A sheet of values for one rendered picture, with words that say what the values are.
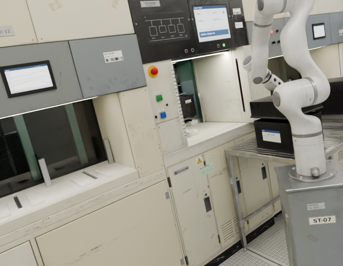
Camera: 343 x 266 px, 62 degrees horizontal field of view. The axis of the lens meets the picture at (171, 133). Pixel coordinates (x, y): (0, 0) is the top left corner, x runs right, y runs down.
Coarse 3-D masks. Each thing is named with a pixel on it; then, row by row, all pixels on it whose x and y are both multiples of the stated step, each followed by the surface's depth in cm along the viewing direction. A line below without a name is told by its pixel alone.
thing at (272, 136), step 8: (312, 112) 170; (320, 112) 164; (256, 120) 179; (264, 120) 182; (272, 120) 185; (280, 120) 188; (288, 120) 187; (320, 120) 165; (256, 128) 176; (264, 128) 170; (272, 128) 164; (280, 128) 159; (288, 128) 154; (256, 136) 178; (264, 136) 172; (272, 136) 166; (280, 136) 161; (288, 136) 156; (264, 144) 174; (272, 144) 168; (280, 144) 162; (288, 144) 157; (288, 152) 159
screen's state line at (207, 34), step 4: (200, 32) 176; (204, 32) 178; (208, 32) 180; (212, 32) 182; (216, 32) 184; (220, 32) 185; (224, 32) 187; (200, 36) 176; (204, 36) 178; (208, 36) 180
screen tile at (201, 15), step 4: (196, 12) 174; (200, 12) 175; (204, 12) 177; (196, 16) 174; (200, 16) 175; (204, 16) 177; (208, 16) 179; (208, 20) 179; (200, 24) 176; (204, 24) 178; (208, 24) 180; (212, 24) 181; (200, 28) 176; (204, 28) 178; (208, 28) 180
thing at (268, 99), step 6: (270, 96) 180; (252, 102) 172; (258, 102) 168; (264, 102) 164; (270, 102) 160; (252, 108) 174; (258, 108) 169; (264, 108) 165; (270, 108) 161; (276, 108) 157; (306, 108) 158; (312, 108) 160; (318, 108) 162; (252, 114) 175; (258, 114) 171; (264, 114) 166; (270, 114) 162; (276, 114) 158; (282, 114) 154
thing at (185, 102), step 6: (180, 96) 254; (186, 96) 237; (192, 96) 240; (180, 102) 234; (186, 102) 237; (192, 102) 241; (186, 108) 238; (192, 108) 241; (186, 114) 238; (192, 114) 241; (186, 120) 248
